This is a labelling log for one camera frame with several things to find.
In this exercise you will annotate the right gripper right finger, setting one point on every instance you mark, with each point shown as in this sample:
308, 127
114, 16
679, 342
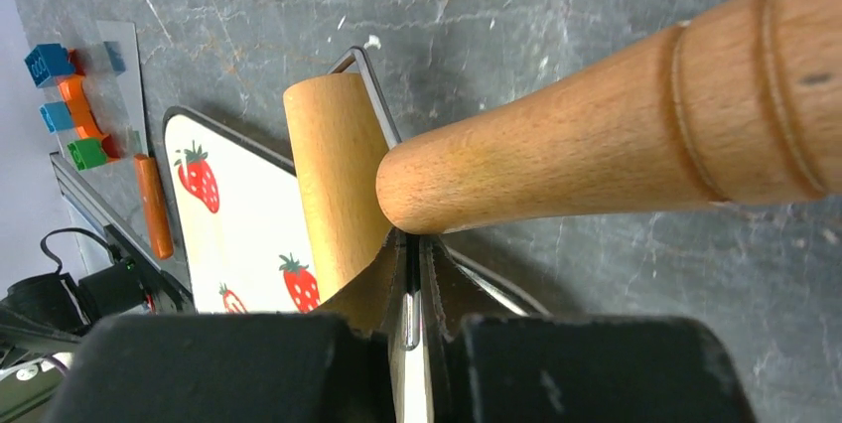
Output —
490, 365

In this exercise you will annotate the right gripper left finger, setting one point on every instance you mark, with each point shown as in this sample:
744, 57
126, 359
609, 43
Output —
330, 365

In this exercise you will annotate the white strawberry tray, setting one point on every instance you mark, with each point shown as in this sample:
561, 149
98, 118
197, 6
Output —
263, 233

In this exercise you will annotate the wooden roller with handle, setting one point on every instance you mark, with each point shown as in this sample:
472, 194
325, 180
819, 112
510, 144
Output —
739, 106

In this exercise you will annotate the green toy brick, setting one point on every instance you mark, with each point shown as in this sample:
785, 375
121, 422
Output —
87, 153

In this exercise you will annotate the small blue toy brick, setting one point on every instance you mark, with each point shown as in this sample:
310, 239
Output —
56, 117

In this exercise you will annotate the orange arch toy block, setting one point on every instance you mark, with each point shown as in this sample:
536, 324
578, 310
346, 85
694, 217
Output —
84, 123

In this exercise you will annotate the metal spatula orange handle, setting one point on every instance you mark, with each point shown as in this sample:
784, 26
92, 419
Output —
120, 43

